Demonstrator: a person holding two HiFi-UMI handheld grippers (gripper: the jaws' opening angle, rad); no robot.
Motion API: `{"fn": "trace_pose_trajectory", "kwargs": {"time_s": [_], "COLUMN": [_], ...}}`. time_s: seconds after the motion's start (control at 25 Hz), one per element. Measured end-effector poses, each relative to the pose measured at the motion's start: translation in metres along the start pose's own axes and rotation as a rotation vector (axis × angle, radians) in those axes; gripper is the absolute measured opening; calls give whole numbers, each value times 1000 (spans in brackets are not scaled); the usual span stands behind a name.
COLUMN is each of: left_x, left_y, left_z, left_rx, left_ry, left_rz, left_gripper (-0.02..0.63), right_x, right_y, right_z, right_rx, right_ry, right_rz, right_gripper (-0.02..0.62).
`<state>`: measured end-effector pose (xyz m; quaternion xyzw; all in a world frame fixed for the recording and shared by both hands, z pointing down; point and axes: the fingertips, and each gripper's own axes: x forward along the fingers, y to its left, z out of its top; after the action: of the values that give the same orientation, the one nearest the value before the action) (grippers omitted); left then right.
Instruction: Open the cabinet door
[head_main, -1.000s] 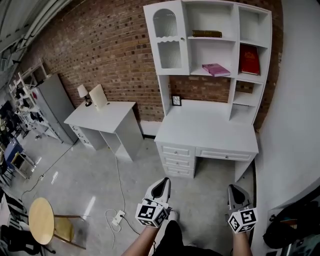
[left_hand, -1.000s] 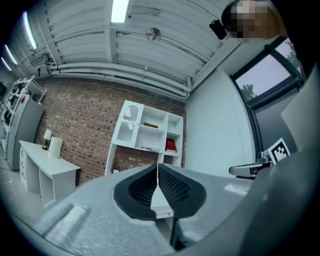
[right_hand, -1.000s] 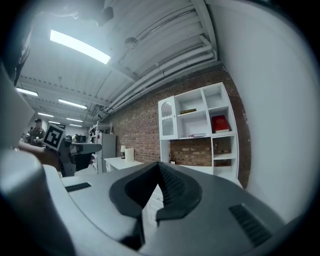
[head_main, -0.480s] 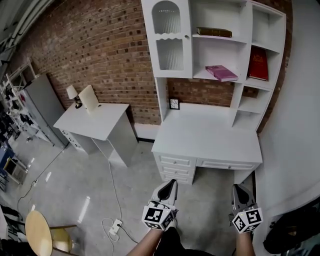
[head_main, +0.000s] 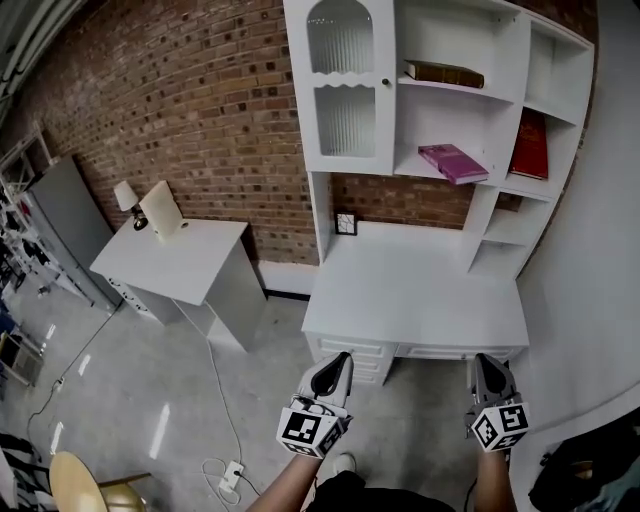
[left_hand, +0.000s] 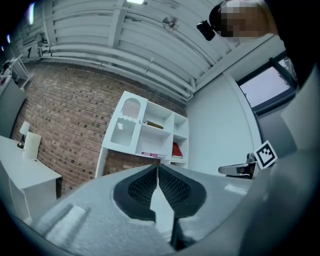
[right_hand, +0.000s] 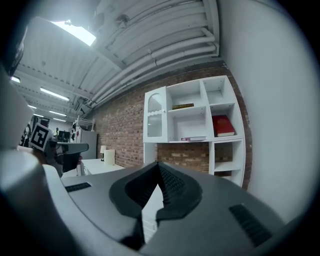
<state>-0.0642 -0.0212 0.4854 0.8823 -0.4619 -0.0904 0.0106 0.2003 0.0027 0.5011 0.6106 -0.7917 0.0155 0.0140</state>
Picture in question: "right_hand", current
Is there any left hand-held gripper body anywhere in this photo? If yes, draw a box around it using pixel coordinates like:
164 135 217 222
28 121 90 162

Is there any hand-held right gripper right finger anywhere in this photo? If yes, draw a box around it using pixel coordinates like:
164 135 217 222
139 161 286 256

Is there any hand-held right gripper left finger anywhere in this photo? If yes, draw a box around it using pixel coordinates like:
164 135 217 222
61 161 161 251

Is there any white cabinet door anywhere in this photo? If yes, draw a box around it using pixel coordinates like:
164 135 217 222
142 86 168 144

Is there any person's left forearm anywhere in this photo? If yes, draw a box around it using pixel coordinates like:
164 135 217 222
16 145 45 166

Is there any grey metal cabinet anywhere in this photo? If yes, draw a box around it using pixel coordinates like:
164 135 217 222
79 129 98 160

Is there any white side table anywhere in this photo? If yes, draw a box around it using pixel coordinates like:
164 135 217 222
80 158 126 176

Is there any cream rectangular block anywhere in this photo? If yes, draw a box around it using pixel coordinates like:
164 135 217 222
103 149 116 166

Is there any white metal rack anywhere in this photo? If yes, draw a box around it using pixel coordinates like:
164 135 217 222
72 117 96 132

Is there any white shelf unit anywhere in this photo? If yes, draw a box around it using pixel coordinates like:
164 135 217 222
142 75 247 191

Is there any red book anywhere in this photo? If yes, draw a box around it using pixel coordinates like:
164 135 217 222
211 114 236 138

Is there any rectangular ceiling light panel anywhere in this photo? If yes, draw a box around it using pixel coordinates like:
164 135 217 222
49 19 97 47

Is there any dark brown gold-print book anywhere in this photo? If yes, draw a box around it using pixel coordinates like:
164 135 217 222
171 103 195 110

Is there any round ceiling fixture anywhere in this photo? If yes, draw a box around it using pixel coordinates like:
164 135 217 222
116 14 131 26

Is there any group of white ceiling pipes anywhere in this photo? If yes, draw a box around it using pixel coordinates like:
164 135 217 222
89 24 221 108

